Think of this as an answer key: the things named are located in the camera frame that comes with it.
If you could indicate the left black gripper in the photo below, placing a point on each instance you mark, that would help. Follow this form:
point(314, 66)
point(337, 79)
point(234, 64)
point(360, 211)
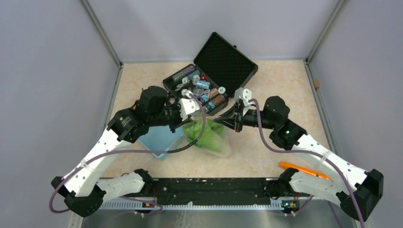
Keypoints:
point(176, 105)

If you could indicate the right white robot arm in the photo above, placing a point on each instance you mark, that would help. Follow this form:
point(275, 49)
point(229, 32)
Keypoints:
point(355, 190)

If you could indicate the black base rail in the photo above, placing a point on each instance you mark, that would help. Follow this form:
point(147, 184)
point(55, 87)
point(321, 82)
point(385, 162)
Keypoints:
point(217, 191)

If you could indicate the clear zip top bag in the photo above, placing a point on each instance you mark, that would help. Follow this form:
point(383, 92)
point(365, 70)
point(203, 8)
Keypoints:
point(207, 135)

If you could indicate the white cable duct strip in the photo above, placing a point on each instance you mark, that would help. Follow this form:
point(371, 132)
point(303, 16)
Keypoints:
point(121, 204)

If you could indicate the clear round dealer button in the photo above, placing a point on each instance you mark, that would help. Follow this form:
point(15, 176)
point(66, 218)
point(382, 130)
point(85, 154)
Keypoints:
point(198, 91)

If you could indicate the orange marker pen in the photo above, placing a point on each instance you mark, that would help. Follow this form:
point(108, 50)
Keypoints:
point(286, 165)

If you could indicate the light blue plastic basket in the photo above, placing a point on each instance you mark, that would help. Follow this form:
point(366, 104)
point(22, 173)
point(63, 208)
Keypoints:
point(160, 138)

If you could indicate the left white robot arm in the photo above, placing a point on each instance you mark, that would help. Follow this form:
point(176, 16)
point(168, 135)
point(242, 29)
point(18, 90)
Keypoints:
point(84, 190)

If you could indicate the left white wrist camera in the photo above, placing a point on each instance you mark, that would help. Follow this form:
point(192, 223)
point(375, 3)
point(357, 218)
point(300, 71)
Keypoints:
point(188, 105)

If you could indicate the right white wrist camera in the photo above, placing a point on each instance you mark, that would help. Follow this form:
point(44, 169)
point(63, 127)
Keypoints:
point(243, 95)

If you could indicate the black poker chip case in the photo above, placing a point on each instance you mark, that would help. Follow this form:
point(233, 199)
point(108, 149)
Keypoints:
point(218, 62)

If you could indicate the green napa cabbage toy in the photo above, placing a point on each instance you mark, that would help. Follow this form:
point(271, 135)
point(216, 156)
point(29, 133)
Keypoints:
point(206, 135)

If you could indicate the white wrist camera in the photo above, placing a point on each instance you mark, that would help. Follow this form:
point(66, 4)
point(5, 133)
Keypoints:
point(243, 95)
point(188, 105)

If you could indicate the white single poker chip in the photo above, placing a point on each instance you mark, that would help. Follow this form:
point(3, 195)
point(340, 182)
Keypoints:
point(221, 90)

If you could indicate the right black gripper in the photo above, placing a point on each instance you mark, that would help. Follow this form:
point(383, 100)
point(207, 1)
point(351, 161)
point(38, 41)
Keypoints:
point(230, 118)

